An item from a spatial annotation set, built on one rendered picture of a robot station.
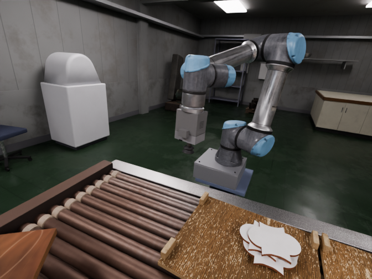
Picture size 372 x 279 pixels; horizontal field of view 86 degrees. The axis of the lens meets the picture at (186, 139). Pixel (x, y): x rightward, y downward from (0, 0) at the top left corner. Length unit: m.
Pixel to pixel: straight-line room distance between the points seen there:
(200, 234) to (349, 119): 5.70
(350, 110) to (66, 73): 5.91
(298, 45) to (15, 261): 1.07
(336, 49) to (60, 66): 7.51
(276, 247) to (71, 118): 3.19
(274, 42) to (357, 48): 7.39
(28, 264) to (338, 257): 0.82
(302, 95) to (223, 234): 7.64
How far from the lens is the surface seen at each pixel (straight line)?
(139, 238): 0.74
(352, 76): 8.33
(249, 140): 0.96
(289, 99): 8.19
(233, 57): 0.90
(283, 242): 0.73
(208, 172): 1.06
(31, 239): 0.65
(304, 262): 0.76
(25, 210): 0.91
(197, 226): 0.74
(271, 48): 0.98
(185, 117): 0.64
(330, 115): 6.10
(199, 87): 0.61
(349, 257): 0.86
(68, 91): 3.38
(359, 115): 6.20
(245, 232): 0.72
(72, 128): 3.51
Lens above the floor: 1.46
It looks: 22 degrees down
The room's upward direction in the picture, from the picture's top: 4 degrees clockwise
